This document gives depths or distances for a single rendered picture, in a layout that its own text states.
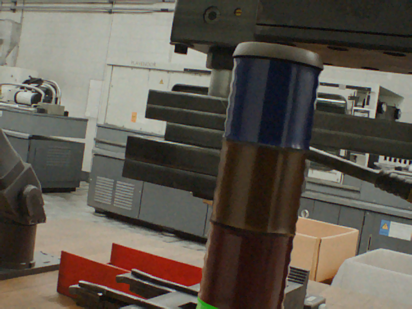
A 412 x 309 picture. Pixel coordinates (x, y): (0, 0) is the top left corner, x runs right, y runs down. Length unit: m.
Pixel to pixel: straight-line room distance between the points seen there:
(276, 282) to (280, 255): 0.01
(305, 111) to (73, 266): 0.63
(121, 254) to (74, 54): 8.96
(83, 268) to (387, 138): 0.49
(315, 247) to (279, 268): 2.58
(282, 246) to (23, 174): 0.66
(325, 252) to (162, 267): 2.03
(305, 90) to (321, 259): 2.62
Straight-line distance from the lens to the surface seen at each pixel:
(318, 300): 0.92
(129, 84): 6.47
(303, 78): 0.25
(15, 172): 0.88
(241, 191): 0.25
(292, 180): 0.25
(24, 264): 0.93
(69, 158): 7.89
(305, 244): 2.84
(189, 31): 0.53
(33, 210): 0.90
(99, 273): 0.82
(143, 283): 0.66
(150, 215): 6.19
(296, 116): 0.25
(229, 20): 0.52
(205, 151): 0.48
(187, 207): 5.92
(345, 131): 0.47
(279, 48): 0.25
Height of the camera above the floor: 1.16
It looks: 3 degrees down
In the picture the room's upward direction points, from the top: 9 degrees clockwise
